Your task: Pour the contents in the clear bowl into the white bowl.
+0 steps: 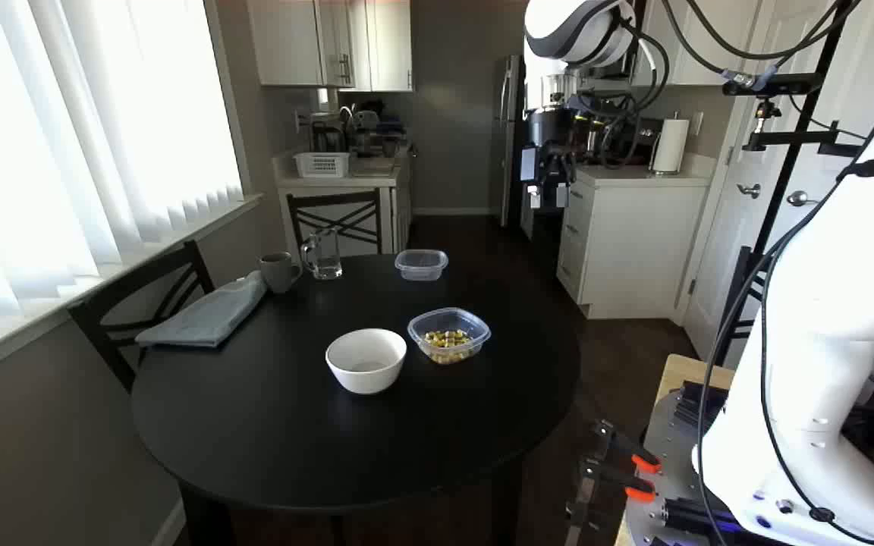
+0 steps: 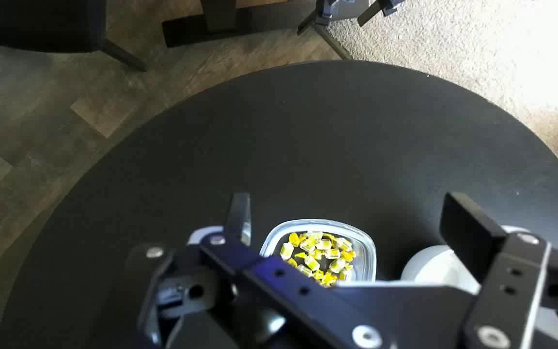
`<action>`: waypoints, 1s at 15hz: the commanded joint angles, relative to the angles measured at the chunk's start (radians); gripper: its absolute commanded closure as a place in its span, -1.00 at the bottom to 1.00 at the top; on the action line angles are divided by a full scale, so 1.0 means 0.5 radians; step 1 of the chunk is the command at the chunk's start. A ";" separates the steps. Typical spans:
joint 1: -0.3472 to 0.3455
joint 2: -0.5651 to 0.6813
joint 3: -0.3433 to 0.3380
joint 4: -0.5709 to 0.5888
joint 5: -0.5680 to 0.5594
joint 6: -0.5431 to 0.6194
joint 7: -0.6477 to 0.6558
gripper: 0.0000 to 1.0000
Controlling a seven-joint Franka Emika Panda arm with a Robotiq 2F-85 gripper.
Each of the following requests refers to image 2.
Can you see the white ceramic bowl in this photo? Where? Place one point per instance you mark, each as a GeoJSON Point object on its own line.
{"type": "Point", "coordinates": [434, 267]}

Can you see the black wooden furniture base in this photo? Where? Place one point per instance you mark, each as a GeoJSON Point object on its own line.
{"type": "Point", "coordinates": [226, 21]}

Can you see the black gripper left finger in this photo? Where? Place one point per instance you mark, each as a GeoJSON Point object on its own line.
{"type": "Point", "coordinates": [290, 287]}

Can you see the beige carpet rug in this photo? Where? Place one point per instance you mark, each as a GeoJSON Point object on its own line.
{"type": "Point", "coordinates": [472, 44]}

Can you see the dark upholstered chair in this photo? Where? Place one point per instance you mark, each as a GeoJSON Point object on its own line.
{"type": "Point", "coordinates": [32, 21]}

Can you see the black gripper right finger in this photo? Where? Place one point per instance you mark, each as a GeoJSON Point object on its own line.
{"type": "Point", "coordinates": [507, 291]}

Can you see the yellow food pieces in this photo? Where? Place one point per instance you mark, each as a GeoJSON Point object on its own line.
{"type": "Point", "coordinates": [319, 254]}

